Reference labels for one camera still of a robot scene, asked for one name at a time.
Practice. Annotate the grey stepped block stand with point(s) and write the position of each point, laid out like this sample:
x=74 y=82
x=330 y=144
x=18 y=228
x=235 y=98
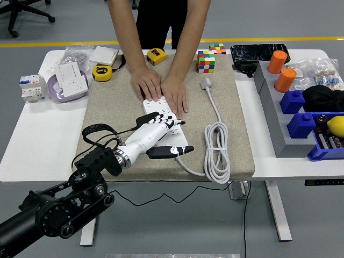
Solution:
x=271 y=107

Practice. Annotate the small colourful puzzle cube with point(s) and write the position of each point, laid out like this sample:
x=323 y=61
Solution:
x=217 y=49

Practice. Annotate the person's left forearm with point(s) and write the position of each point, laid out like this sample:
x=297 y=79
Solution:
x=190 y=32

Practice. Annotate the black office chair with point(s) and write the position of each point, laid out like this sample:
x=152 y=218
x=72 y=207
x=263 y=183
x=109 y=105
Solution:
x=16 y=12

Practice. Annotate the white wall socket panel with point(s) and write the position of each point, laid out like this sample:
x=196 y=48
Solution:
x=75 y=86

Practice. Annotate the person's right forearm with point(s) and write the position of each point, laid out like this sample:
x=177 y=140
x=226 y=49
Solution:
x=127 y=35

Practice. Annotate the clear bag of resistors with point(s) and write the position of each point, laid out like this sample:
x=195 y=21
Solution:
x=328 y=75

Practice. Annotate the person's right hand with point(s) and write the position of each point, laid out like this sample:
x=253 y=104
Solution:
x=146 y=82

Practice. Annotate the black marbled tray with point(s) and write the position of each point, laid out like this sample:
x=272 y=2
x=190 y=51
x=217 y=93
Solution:
x=255 y=52

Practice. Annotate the white circuit breaker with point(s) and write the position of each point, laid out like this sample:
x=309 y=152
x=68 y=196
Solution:
x=32 y=88

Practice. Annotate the white flat box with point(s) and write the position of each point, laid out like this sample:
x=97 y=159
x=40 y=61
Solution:
x=103 y=55

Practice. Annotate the large colourful puzzle cube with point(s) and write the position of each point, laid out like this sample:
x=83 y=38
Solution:
x=206 y=61

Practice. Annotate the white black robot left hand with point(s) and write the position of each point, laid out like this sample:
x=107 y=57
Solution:
x=146 y=137

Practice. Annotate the white three-pin plug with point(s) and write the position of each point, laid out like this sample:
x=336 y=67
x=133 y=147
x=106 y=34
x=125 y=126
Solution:
x=206 y=82

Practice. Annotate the white wall switch panel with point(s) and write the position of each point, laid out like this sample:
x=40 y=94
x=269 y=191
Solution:
x=67 y=71

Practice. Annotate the person's torso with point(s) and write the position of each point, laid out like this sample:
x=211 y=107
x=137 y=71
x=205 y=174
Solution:
x=161 y=21

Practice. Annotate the grey-brown fabric mat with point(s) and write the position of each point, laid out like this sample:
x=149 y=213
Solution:
x=239 y=121

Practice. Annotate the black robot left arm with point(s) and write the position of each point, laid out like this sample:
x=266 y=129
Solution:
x=61 y=215

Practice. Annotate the blue block with knob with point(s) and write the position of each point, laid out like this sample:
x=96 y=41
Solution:
x=301 y=126
x=292 y=102

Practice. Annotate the white power strip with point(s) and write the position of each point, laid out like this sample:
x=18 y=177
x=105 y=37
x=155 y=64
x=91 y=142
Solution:
x=178 y=137

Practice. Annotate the orange cylinder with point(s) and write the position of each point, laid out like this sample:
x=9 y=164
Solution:
x=276 y=62
x=285 y=80

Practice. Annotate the yellow square tape measure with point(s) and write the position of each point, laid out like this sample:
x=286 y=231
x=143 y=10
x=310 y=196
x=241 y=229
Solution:
x=156 y=56

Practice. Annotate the yellow lemon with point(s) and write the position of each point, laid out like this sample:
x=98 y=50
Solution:
x=336 y=127

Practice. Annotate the black cloth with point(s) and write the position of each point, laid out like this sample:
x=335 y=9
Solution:
x=322 y=98

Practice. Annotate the clear plastic parts bag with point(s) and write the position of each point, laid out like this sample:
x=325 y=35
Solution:
x=302 y=70

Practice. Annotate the dark parts in bin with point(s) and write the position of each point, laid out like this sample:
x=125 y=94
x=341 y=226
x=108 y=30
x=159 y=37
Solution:
x=329 y=141

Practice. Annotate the purple bowl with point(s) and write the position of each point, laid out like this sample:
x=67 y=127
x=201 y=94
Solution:
x=57 y=95

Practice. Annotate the yellow round tape measure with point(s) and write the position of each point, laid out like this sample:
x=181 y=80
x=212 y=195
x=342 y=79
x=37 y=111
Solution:
x=102 y=73

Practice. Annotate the clear bag of screws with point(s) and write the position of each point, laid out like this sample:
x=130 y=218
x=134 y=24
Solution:
x=74 y=55

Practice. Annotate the person's left hand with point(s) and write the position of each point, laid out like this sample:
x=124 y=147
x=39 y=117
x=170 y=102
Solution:
x=174 y=92

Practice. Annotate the metal bracket under table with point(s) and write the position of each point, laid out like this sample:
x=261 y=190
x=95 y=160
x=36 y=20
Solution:
x=237 y=192

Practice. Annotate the white table leg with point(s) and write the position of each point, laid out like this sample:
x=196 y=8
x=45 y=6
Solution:
x=280 y=215
x=90 y=239

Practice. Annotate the blue plastic bin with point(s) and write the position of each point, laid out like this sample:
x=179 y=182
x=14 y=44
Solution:
x=319 y=154

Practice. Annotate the black table control panel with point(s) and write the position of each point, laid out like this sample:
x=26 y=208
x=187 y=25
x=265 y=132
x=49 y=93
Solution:
x=323 y=182

